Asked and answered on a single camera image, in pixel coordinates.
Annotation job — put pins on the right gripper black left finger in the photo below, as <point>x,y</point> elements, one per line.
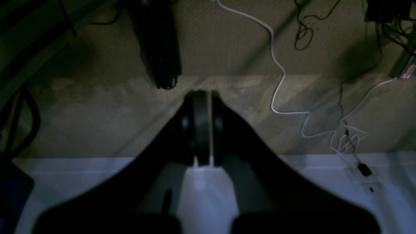
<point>111,207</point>

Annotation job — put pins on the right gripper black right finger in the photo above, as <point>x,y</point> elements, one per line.
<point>273,198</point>

